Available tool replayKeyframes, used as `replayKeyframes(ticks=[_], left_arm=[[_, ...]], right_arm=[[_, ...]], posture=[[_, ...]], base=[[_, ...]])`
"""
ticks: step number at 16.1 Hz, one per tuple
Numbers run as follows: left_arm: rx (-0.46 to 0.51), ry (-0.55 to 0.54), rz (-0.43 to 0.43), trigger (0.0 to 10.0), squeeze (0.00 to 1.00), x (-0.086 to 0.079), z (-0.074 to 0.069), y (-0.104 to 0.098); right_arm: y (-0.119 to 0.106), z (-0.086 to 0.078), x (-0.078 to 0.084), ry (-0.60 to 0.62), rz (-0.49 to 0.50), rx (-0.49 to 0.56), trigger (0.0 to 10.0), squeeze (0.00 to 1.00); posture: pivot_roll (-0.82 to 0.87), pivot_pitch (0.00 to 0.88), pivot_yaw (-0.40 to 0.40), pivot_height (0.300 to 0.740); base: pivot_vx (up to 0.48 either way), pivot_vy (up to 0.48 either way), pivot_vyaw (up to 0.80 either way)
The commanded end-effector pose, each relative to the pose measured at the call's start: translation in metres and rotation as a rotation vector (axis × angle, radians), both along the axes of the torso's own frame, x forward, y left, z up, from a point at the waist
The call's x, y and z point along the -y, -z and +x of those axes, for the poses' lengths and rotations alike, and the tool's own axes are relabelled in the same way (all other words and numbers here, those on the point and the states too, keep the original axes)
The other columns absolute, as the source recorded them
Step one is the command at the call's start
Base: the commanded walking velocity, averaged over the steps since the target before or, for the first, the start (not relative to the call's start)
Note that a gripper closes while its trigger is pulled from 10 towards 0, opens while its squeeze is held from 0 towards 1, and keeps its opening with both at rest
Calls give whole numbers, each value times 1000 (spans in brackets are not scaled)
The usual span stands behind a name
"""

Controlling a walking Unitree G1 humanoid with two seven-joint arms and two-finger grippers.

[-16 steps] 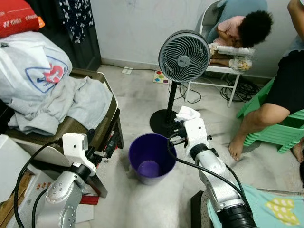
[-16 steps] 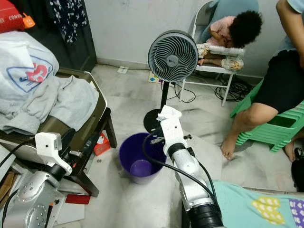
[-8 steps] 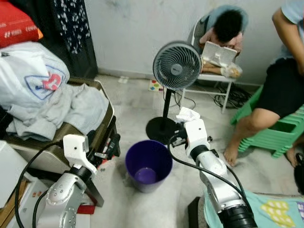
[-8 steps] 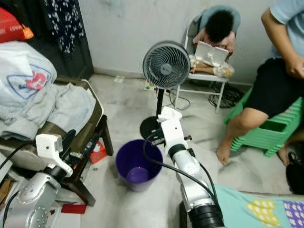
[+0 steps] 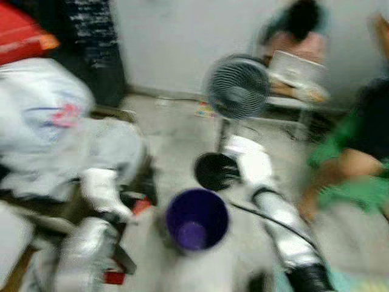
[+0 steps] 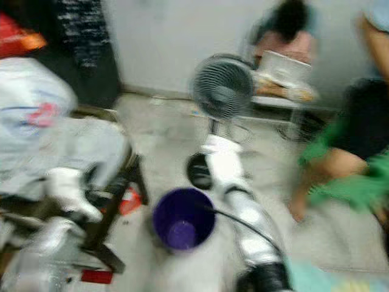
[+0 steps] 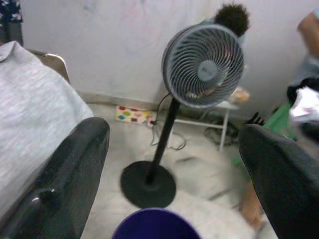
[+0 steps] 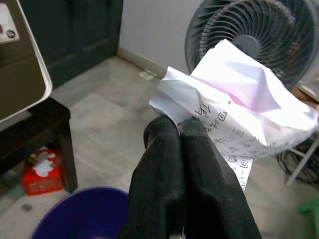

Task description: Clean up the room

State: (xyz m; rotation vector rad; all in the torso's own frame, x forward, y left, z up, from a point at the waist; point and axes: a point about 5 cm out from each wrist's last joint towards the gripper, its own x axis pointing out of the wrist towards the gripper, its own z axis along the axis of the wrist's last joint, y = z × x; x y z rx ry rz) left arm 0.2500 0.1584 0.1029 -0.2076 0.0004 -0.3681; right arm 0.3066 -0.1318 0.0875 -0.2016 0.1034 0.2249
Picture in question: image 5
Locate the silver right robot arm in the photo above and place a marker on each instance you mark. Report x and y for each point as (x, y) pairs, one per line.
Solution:
(285, 231)

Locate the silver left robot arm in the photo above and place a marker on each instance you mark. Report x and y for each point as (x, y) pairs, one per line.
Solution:
(85, 255)

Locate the purple plastic bucket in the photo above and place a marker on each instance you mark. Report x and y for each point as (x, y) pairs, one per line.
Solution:
(194, 225)

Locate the dark wooden chair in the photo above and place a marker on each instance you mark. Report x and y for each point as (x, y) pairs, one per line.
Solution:
(143, 182)

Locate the small orange-red object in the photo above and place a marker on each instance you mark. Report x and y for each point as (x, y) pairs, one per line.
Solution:
(141, 207)

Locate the grey standing fan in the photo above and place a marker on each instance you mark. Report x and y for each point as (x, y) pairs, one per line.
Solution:
(237, 88)

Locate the light grey garment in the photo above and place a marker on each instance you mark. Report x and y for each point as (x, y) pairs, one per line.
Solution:
(91, 152)

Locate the white flat box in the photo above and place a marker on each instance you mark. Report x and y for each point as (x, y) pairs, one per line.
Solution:
(298, 70)

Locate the person in black shirt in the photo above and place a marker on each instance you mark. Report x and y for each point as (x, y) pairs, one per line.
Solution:
(352, 164)

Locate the small red box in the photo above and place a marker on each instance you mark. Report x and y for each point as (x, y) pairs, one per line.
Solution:
(114, 278)

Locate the child in pink shirt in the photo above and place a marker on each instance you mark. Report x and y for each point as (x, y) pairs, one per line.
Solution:
(301, 30)

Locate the black garment with white print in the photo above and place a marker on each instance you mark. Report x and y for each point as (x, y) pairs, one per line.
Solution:
(91, 36)

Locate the white printed garment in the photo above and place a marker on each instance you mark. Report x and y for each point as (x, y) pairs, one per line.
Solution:
(42, 103)

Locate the red bag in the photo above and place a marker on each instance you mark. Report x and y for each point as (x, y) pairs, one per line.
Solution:
(21, 33)

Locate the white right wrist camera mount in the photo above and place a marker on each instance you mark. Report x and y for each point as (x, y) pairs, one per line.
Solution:
(252, 161)

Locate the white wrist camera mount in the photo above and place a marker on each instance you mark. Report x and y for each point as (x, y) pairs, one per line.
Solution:
(103, 188)
(252, 161)

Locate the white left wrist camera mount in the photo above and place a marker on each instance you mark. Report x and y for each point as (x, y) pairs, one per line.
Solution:
(103, 188)

